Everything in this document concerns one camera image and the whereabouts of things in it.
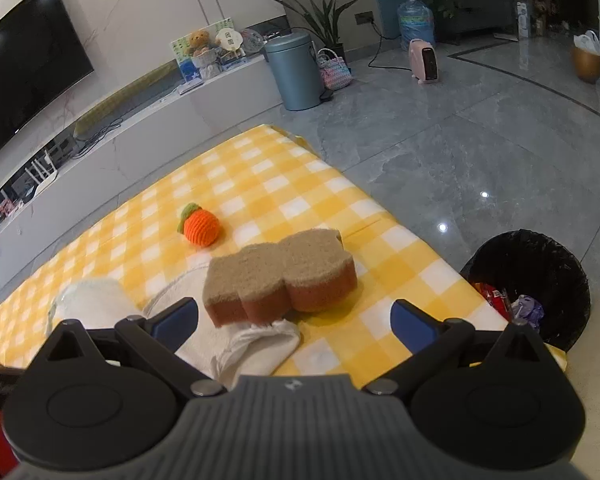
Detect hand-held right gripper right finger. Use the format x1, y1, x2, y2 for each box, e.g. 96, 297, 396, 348
365, 298, 571, 397

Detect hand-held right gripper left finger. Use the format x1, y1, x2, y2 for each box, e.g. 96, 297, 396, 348
27, 297, 227, 400

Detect orange crochet fruit toy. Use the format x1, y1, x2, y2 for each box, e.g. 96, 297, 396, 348
176, 202, 224, 247

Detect brown orange sponge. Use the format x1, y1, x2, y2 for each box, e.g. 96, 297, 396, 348
202, 228, 358, 326

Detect red wrapper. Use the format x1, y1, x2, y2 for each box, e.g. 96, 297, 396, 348
472, 282, 511, 318

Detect white towel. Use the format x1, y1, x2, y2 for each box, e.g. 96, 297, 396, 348
45, 277, 301, 381

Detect purple wrapper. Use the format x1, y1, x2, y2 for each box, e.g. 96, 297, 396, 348
510, 294, 545, 331

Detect black lined waste bin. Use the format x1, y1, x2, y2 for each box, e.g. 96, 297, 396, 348
460, 230, 592, 352

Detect yellow checkered tablecloth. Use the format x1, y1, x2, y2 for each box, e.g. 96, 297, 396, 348
0, 124, 568, 386

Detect white marble tv console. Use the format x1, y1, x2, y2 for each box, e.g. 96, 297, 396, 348
0, 52, 283, 263

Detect white router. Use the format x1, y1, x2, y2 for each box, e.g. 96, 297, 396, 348
22, 147, 60, 188

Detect pink woven basket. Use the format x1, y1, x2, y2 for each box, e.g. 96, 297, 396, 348
317, 48, 353, 91

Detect pink space heater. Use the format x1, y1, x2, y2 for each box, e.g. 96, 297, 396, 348
408, 38, 441, 83

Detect green printed board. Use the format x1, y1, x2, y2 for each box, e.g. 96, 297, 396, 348
170, 17, 236, 81

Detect grey blue trash can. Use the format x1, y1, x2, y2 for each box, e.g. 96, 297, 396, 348
264, 30, 326, 112

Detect brown teddy bear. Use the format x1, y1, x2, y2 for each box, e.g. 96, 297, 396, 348
187, 30, 221, 78

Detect white round fan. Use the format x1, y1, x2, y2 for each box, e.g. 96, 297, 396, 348
215, 27, 243, 53

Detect black flat television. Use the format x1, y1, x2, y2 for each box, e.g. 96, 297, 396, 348
0, 0, 95, 173

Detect blue water bottle with pump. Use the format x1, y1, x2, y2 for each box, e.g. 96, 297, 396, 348
396, 0, 437, 51

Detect golden pot with white bag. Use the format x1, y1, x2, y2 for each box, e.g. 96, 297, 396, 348
572, 30, 600, 85

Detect potted snake plant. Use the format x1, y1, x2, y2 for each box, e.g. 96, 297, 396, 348
266, 0, 376, 58

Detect dark cabinet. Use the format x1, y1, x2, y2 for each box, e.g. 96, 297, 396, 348
440, 0, 516, 43

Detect black cables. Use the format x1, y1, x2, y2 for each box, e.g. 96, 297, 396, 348
72, 117, 123, 153

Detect black power cable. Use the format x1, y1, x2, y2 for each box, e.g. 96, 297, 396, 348
367, 15, 416, 71

